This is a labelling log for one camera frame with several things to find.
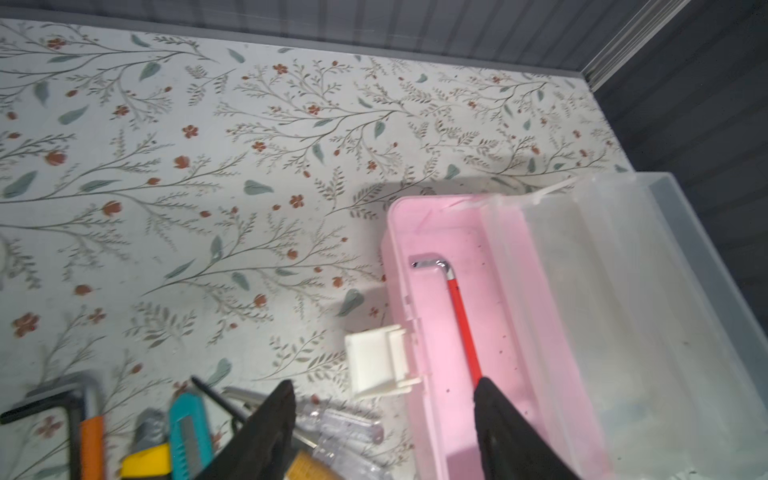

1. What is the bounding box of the clear handled screwdriver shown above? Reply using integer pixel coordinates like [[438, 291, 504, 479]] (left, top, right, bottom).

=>
[[223, 385, 385, 446]]

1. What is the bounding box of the aluminium corner frame post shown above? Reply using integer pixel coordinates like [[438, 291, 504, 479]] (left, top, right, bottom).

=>
[[582, 0, 690, 92]]

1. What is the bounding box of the yellow black utility knife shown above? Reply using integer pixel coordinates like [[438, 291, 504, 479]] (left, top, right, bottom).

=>
[[120, 408, 172, 480]]

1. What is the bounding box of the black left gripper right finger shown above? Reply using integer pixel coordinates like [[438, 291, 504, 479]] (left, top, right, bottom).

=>
[[473, 377, 578, 480]]

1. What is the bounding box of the white latch of tool box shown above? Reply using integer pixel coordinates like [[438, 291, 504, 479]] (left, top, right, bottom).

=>
[[344, 325, 422, 400]]

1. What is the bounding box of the clear tool box lid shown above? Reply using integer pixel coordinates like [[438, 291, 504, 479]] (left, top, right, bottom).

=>
[[479, 173, 767, 479]]

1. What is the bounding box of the teal utility knife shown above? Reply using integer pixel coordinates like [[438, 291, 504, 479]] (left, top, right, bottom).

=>
[[169, 393, 214, 480]]

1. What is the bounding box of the red hex key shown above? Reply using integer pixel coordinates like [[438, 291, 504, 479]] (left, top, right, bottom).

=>
[[410, 257, 483, 388]]

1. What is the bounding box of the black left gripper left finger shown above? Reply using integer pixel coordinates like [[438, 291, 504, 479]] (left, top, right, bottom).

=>
[[194, 379, 298, 480]]

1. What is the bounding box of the yellow handled screwdriver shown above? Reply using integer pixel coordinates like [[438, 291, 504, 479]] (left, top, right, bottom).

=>
[[190, 375, 340, 480]]

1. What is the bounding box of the orange hex key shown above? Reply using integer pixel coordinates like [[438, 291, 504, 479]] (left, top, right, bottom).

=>
[[25, 370, 106, 479]]

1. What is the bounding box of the pink tool box base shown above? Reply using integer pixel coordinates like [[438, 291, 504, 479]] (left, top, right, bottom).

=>
[[382, 195, 614, 479]]

